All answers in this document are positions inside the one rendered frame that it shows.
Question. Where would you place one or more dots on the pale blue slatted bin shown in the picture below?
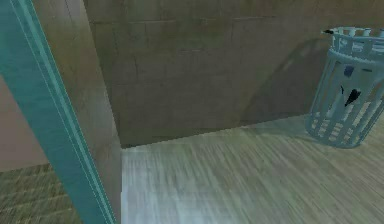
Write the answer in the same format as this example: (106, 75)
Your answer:
(356, 60)

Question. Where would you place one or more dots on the teal door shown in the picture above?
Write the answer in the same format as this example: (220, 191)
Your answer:
(43, 110)

